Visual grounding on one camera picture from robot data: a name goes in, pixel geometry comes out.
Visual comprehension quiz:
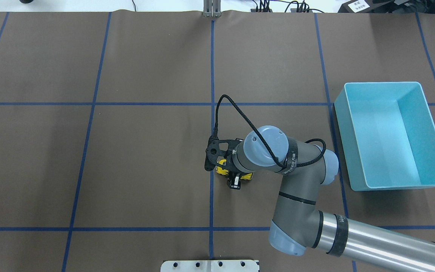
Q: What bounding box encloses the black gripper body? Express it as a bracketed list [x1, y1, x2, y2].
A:
[204, 138, 243, 172]

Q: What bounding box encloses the yellow beetle toy car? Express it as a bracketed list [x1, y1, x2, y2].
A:
[215, 159, 253, 181]

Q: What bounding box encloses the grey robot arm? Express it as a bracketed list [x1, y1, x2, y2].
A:
[204, 125, 435, 272]

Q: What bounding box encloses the light blue plastic bin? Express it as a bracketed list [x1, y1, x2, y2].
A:
[334, 82, 435, 191]

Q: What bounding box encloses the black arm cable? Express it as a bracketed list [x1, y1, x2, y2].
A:
[212, 94, 327, 168]

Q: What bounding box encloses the white metal base plate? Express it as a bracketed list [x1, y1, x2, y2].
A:
[160, 260, 261, 272]

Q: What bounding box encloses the grey aluminium frame post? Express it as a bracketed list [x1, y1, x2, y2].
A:
[202, 0, 222, 17]

